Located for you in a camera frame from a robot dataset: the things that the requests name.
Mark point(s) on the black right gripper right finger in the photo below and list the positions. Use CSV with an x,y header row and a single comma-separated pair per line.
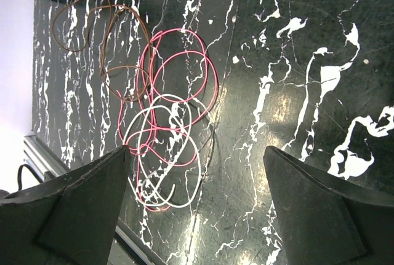
x,y
324,219

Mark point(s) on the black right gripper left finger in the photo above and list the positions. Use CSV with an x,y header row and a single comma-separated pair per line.
x,y
70,219

